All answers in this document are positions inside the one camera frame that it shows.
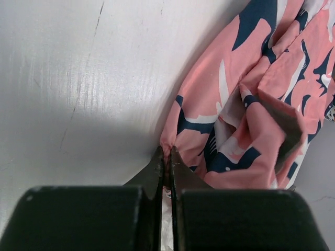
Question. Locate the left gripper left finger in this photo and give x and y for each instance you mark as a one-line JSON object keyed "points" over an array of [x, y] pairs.
{"points": [[126, 217]]}

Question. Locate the pink shark print shorts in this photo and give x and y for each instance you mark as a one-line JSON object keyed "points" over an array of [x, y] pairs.
{"points": [[249, 108]]}

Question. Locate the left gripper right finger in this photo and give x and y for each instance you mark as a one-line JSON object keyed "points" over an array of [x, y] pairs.
{"points": [[235, 219]]}

